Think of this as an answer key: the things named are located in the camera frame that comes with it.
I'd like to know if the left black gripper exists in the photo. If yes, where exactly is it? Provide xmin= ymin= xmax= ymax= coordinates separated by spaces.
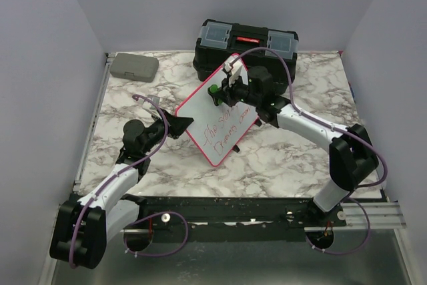
xmin=142 ymin=109 xmax=195 ymax=154

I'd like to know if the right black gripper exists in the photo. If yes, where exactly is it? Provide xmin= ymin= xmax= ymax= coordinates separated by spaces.
xmin=215 ymin=71 xmax=261 ymax=107

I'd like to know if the green whiteboard eraser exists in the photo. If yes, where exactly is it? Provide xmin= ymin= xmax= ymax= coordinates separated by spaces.
xmin=207 ymin=84 xmax=223 ymax=106

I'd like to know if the pink framed whiteboard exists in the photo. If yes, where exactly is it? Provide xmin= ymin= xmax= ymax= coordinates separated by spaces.
xmin=175 ymin=66 xmax=258 ymax=167

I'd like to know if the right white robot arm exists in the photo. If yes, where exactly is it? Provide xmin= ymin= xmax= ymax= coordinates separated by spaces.
xmin=207 ymin=66 xmax=379 ymax=226

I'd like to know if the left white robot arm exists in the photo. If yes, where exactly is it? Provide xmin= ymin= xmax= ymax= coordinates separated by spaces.
xmin=49 ymin=109 xmax=193 ymax=269

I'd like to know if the metal whiteboard stand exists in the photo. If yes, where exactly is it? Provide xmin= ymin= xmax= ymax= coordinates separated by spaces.
xmin=233 ymin=118 xmax=263 ymax=153

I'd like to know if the black plastic toolbox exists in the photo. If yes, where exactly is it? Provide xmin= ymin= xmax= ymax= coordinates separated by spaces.
xmin=193 ymin=19 xmax=299 ymax=94

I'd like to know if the grey plastic case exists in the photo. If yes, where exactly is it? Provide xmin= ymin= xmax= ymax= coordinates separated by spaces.
xmin=109 ymin=53 xmax=159 ymax=83

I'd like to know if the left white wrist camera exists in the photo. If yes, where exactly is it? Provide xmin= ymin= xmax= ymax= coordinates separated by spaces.
xmin=142 ymin=95 xmax=161 ymax=118

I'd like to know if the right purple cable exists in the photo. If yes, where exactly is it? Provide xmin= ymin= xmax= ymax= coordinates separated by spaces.
xmin=230 ymin=47 xmax=390 ymax=255

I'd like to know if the purple cable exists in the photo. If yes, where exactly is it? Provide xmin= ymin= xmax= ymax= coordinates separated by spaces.
xmin=230 ymin=47 xmax=390 ymax=255
xmin=68 ymin=94 xmax=189 ymax=270

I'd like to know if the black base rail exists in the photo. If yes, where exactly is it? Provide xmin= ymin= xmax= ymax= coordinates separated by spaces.
xmin=123 ymin=195 xmax=346 ymax=250

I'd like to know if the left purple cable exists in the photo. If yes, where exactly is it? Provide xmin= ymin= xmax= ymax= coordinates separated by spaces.
xmin=68 ymin=94 xmax=189 ymax=270

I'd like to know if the aluminium frame rail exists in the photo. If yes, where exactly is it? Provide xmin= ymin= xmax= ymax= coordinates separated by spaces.
xmin=342 ymin=202 xmax=407 ymax=230

